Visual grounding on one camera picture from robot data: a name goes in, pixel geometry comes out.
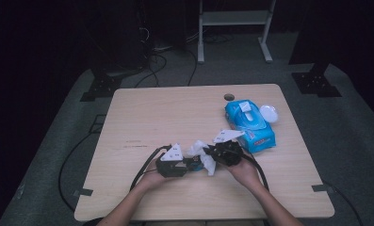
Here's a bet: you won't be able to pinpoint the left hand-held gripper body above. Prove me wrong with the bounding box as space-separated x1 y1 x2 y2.
154 143 189 179

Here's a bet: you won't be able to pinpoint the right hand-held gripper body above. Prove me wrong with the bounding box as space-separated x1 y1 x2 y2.
212 128 246 168

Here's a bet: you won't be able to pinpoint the white wet wipe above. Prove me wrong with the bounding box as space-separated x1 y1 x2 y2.
186 139 218 177

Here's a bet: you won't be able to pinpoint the blue wet wipe packet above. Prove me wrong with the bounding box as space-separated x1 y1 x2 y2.
223 99 277 154

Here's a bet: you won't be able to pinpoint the person's left hand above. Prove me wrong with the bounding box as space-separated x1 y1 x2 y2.
139 161 178 191

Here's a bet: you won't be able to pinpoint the person's right hand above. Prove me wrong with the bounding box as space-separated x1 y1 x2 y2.
226 154 262 190

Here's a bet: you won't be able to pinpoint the white oval packet lid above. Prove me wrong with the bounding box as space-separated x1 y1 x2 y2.
258 104 280 123

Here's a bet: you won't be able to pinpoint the black tape strip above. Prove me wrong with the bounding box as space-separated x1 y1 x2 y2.
311 184 333 193
73 187 94 198

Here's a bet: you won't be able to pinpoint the black stand base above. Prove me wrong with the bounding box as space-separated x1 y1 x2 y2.
291 60 343 99
79 73 123 103

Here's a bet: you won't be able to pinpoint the white metal stand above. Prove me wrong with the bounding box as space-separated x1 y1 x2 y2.
197 0 277 65

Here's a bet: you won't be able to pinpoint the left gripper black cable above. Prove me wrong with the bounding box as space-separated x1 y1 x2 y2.
129 144 173 192

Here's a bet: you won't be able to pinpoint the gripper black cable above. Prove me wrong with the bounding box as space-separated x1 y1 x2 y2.
129 144 173 192
242 153 270 192

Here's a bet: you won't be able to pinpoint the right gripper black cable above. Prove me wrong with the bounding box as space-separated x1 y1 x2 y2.
242 153 270 192

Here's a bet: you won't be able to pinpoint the tangled black floor cables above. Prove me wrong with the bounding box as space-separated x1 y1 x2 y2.
134 26 199 89

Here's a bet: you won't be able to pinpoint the long black floor cable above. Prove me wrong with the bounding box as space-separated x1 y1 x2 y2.
57 131 98 212

